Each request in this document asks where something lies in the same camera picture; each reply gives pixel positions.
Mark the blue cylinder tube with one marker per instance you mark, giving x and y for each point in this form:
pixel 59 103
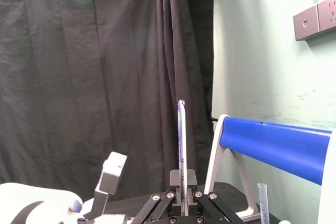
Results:
pixel 275 148

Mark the black table cloth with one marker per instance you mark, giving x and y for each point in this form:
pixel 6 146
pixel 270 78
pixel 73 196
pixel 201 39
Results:
pixel 236 203

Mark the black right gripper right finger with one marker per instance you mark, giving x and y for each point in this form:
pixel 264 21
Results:
pixel 191 179

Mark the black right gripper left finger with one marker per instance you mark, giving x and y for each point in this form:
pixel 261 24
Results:
pixel 175 179

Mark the white stand frame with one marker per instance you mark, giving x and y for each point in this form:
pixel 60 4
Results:
pixel 214 161

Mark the clear plastic graduated cylinder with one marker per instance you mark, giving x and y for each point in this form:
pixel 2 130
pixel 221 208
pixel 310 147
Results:
pixel 263 203

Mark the grey wall power socket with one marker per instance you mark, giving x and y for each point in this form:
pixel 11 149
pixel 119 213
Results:
pixel 328 14

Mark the black curtain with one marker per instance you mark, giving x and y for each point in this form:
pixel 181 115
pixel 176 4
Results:
pixel 92 77

